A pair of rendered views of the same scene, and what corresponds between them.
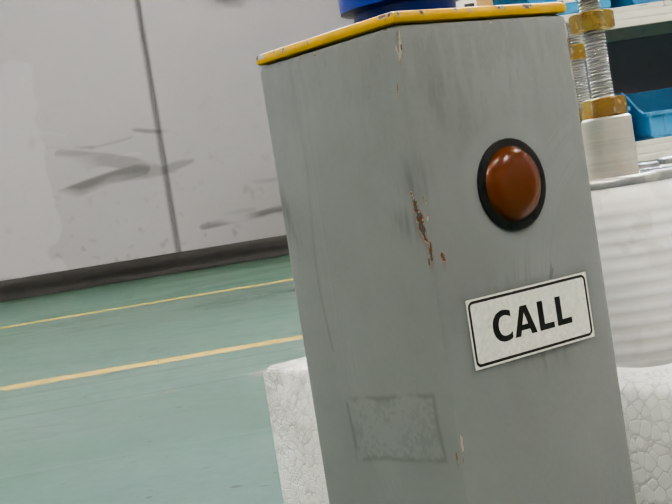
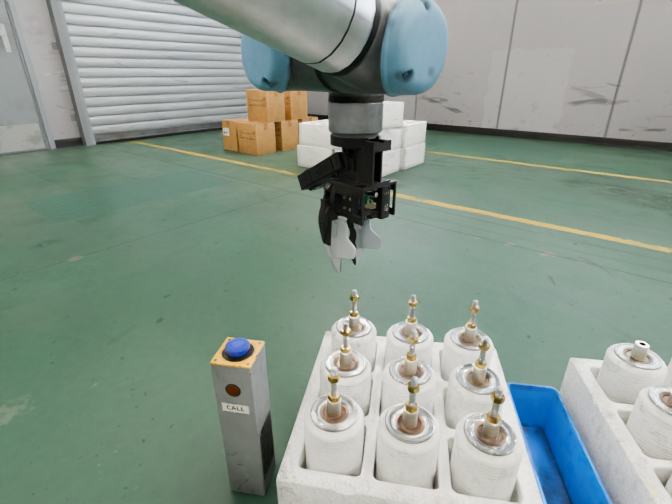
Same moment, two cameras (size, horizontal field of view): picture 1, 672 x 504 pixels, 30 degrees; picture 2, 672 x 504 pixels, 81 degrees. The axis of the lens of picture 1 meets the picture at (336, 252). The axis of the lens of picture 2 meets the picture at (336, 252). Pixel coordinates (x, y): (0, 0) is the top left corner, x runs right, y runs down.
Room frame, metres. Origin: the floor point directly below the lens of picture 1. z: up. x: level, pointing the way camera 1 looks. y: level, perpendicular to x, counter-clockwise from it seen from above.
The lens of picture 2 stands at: (0.14, -0.54, 0.74)
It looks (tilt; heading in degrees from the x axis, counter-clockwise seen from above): 24 degrees down; 46
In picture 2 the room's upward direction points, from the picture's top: straight up
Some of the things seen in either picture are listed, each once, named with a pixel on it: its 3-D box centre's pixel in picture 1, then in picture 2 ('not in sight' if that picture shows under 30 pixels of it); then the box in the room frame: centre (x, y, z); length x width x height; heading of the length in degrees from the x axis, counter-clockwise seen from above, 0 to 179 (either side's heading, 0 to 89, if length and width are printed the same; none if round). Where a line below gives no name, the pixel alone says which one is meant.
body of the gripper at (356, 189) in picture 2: not in sight; (358, 178); (0.56, -0.15, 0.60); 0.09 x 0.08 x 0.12; 89
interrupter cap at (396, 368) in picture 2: not in sight; (409, 371); (0.63, -0.22, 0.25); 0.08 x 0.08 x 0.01
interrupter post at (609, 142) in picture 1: (611, 153); (345, 357); (0.56, -0.13, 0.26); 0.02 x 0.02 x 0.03
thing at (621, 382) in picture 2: not in sight; (623, 393); (0.97, -0.50, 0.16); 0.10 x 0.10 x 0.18
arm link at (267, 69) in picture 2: not in sight; (304, 54); (0.45, -0.16, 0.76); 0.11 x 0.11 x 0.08; 89
